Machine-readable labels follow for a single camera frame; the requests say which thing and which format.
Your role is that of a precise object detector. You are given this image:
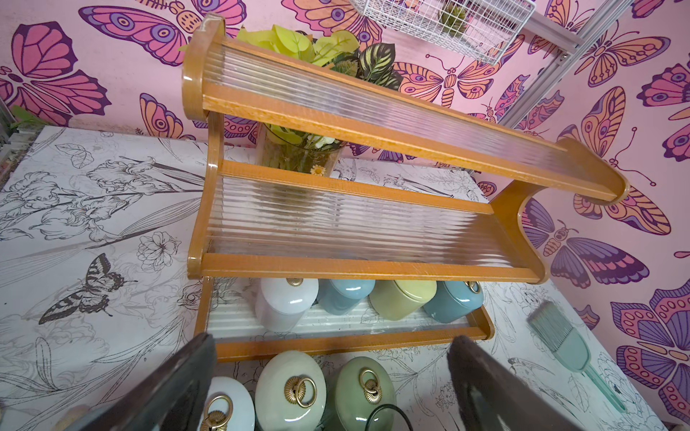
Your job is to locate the wooden tiered shelf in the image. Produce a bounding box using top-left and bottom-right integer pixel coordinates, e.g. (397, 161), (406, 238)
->
(180, 14), (631, 363)

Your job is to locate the aluminium frame post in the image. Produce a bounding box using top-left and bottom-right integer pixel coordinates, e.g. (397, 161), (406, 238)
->
(500, 1), (632, 129)

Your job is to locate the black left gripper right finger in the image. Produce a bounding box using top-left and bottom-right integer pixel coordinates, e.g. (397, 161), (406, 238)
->
(447, 336), (580, 430)

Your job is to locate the green canister shelf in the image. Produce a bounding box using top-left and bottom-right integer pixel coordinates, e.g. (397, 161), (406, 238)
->
(322, 357), (396, 430)

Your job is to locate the white canister bottom shelf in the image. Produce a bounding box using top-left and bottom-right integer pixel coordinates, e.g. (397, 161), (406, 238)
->
(254, 278), (319, 333)

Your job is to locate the blue canister bottom shelf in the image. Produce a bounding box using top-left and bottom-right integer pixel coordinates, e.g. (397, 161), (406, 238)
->
(317, 278), (376, 315)

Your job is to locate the yellow-green canister bottom shelf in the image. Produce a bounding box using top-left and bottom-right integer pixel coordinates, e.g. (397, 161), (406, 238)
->
(368, 280), (437, 321)

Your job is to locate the small succulent in basket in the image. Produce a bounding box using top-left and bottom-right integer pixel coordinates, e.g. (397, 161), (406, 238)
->
(438, 1), (467, 37)

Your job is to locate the green plastic dustpan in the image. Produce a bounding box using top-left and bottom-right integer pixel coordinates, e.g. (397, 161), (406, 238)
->
(526, 301), (627, 412)

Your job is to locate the white wire basket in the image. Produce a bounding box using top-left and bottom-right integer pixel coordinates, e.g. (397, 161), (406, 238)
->
(352, 0), (535, 65)

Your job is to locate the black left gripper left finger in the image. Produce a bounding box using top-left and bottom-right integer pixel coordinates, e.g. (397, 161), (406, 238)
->
(68, 333), (217, 430)

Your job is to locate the cream canister shelf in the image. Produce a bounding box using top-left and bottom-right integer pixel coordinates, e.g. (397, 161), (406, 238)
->
(254, 350), (327, 430)

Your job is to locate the green leafy plant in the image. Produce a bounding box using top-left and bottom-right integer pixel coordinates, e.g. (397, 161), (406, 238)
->
(180, 23), (404, 176)

